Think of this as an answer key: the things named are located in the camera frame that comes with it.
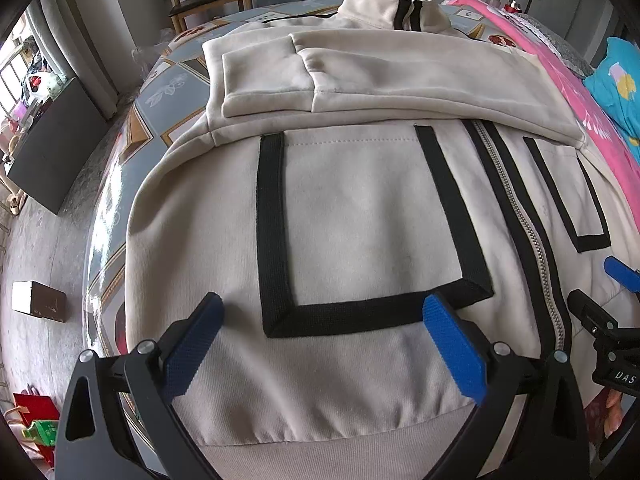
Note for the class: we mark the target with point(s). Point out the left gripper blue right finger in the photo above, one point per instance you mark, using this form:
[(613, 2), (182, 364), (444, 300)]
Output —
[(550, 440)]

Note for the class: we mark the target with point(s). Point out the patterned blue tablecloth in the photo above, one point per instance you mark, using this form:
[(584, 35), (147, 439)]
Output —
[(135, 159)]

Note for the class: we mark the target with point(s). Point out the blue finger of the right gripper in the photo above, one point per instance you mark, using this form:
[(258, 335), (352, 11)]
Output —
[(621, 273)]

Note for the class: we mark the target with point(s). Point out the green gift bag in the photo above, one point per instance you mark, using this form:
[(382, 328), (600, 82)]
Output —
[(42, 432)]

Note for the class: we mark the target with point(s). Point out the brown cardboard box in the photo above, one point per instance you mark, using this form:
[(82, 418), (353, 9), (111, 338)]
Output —
[(38, 300)]

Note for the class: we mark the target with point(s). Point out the cyan patterned garment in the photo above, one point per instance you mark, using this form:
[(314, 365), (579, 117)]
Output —
[(614, 85)]

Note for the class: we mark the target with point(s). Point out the grey curtain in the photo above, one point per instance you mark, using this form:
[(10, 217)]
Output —
[(93, 40)]

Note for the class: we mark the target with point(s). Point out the beige zip-up jacket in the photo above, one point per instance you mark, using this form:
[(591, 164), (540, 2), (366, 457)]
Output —
[(345, 168)]

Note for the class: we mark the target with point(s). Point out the clear plastic bag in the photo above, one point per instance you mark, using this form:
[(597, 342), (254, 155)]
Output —
[(145, 57)]

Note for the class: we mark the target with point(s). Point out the red paper bag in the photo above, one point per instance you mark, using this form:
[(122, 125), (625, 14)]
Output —
[(35, 417)]

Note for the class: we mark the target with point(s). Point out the pink patterned garment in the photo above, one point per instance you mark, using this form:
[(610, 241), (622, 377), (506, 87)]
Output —
[(590, 115)]

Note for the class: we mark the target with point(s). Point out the dark grey cabinet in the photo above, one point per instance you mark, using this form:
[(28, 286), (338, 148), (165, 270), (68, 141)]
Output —
[(49, 157)]

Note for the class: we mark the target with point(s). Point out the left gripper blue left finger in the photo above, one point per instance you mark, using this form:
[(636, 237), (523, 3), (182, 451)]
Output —
[(94, 437)]

